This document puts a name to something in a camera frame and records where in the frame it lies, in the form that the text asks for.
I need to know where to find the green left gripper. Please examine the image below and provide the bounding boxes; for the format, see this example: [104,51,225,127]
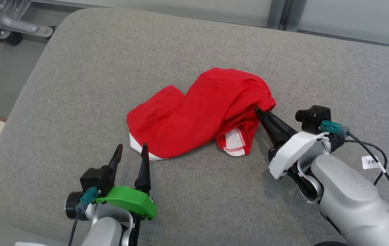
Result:
[95,143,157,219]

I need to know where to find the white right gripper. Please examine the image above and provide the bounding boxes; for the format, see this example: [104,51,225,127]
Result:
[255,108,332,180]

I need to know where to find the red shorts with white trim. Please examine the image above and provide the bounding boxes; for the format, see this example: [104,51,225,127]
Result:
[126,67,276,161]

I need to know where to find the grey fabric sofa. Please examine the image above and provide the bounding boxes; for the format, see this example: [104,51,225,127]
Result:
[0,8,389,246]

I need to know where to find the grey metal stand with caster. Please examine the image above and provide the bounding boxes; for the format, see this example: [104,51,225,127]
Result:
[0,0,57,45]

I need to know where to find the black left cable teal plug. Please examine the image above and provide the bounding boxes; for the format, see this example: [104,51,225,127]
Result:
[67,187,101,246]

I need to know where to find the black cable teal plug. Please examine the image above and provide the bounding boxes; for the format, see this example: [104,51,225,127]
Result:
[321,120,389,209]
[67,187,101,246]

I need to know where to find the black right cable teal plug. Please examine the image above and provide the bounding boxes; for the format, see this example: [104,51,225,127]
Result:
[321,120,389,209]

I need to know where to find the white cable label tag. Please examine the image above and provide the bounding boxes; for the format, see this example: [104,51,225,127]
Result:
[362,155,381,169]

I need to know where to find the grey rounded partition post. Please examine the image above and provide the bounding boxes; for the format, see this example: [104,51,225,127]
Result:
[285,0,307,33]
[267,0,285,29]

